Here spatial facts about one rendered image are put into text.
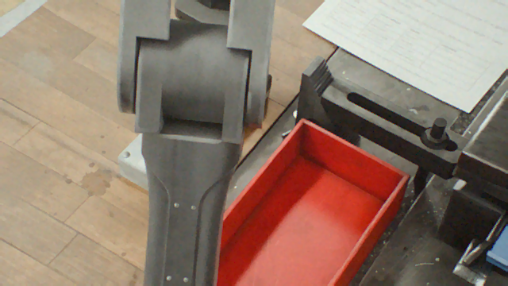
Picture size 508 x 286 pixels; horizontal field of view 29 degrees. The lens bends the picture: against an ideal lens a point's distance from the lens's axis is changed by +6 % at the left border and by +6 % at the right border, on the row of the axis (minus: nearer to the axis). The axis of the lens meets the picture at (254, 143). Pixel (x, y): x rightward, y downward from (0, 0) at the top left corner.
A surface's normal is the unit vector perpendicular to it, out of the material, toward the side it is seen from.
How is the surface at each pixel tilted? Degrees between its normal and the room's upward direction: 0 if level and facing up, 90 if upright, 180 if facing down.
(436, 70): 1
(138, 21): 47
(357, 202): 0
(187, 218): 54
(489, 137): 0
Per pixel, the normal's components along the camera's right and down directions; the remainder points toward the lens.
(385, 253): 0.05, -0.59
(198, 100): -0.08, 0.59
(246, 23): -0.04, 0.18
